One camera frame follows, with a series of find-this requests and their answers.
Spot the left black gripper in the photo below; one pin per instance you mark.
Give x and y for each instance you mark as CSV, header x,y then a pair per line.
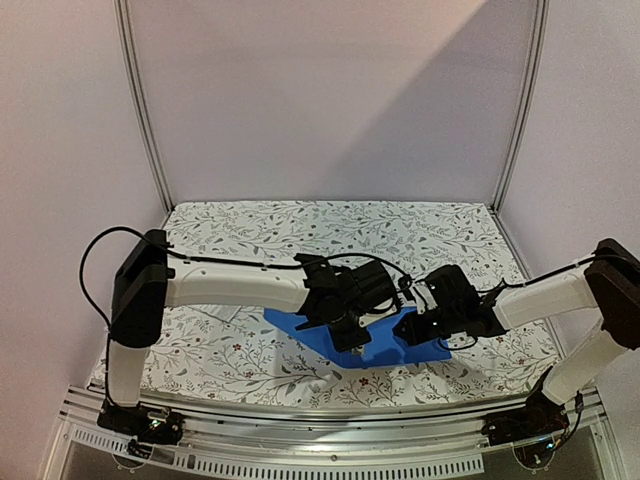
x,y
351,338

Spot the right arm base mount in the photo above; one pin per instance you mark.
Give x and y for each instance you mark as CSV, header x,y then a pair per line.
x,y
536,431

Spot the perforated white cable tray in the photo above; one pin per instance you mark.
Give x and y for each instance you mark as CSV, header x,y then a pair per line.
x,y
95,455

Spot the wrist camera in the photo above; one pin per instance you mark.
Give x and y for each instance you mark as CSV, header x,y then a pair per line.
x,y
445,287
369,289

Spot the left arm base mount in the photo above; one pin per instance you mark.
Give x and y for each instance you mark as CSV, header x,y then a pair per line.
x,y
146,427

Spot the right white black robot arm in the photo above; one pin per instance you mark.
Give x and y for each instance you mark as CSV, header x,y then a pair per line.
x,y
607,281

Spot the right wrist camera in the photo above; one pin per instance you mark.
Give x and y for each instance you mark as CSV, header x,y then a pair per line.
x,y
445,287

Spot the white printed paper sheets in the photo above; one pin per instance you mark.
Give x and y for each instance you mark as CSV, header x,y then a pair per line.
x,y
222,313

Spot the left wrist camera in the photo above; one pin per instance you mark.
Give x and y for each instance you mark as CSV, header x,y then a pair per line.
x,y
369,289

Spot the aluminium front rail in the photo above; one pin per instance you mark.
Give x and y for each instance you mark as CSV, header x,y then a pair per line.
x,y
264,430

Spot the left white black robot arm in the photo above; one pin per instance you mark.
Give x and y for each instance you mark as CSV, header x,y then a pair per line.
x,y
153,278

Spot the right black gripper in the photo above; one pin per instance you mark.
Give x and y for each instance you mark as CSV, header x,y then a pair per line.
x,y
413,330

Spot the blue folder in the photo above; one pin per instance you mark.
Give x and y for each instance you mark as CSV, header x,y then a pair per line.
x,y
385,349

